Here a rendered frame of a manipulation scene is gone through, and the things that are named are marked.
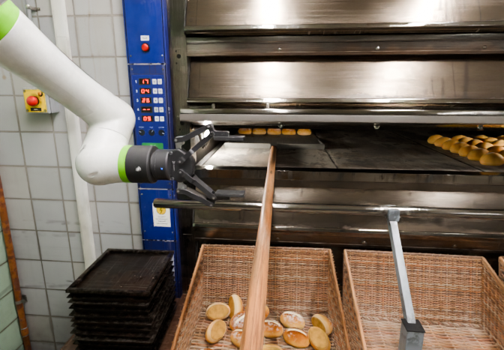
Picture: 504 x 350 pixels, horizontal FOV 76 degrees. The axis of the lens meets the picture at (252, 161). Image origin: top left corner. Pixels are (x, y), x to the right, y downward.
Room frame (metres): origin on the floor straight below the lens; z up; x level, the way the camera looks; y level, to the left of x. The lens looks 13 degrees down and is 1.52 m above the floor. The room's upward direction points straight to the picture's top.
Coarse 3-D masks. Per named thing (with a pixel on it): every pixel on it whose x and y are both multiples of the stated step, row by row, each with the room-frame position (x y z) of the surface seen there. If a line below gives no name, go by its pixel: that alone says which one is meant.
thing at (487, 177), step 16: (208, 176) 1.31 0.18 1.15; (224, 176) 1.31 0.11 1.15; (240, 176) 1.30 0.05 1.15; (256, 176) 1.30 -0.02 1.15; (288, 176) 1.28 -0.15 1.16; (304, 176) 1.28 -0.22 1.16; (320, 176) 1.27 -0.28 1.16; (336, 176) 1.27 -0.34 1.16; (352, 176) 1.26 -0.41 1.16; (368, 176) 1.25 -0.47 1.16; (384, 176) 1.25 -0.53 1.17; (400, 176) 1.24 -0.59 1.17; (416, 176) 1.24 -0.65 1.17; (432, 176) 1.23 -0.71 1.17; (448, 176) 1.23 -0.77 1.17; (464, 176) 1.22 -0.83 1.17; (480, 176) 1.22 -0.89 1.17; (496, 176) 1.21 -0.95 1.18
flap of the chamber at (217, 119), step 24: (192, 120) 1.17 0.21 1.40; (216, 120) 1.16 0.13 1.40; (240, 120) 1.15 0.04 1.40; (264, 120) 1.15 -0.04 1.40; (288, 120) 1.14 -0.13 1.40; (312, 120) 1.13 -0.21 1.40; (336, 120) 1.12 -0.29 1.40; (360, 120) 1.12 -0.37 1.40; (384, 120) 1.11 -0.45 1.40; (408, 120) 1.10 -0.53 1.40; (432, 120) 1.09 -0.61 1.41; (456, 120) 1.09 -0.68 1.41; (480, 120) 1.08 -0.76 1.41
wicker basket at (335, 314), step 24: (288, 264) 1.23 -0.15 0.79; (312, 264) 1.23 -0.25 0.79; (192, 288) 1.07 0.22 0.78; (240, 288) 1.22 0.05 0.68; (288, 288) 1.21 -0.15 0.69; (312, 288) 1.20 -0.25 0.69; (336, 288) 1.05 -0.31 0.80; (192, 312) 1.05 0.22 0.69; (312, 312) 1.18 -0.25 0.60; (336, 312) 1.02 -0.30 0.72; (192, 336) 1.05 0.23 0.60; (336, 336) 0.99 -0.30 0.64
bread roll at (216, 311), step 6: (210, 306) 1.15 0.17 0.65; (216, 306) 1.15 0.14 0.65; (222, 306) 1.15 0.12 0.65; (228, 306) 1.16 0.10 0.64; (210, 312) 1.13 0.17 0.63; (216, 312) 1.13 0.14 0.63; (222, 312) 1.13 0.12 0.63; (228, 312) 1.14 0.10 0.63; (210, 318) 1.12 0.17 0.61; (216, 318) 1.12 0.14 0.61; (222, 318) 1.12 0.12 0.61
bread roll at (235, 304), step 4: (232, 296) 1.18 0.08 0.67; (236, 296) 1.18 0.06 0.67; (232, 300) 1.16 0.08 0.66; (236, 300) 1.16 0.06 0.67; (240, 300) 1.17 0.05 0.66; (232, 304) 1.15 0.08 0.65; (236, 304) 1.15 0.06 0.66; (240, 304) 1.15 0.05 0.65; (232, 308) 1.14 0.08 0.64; (236, 308) 1.14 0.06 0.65; (240, 308) 1.14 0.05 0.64; (232, 312) 1.13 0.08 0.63; (236, 312) 1.13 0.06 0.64
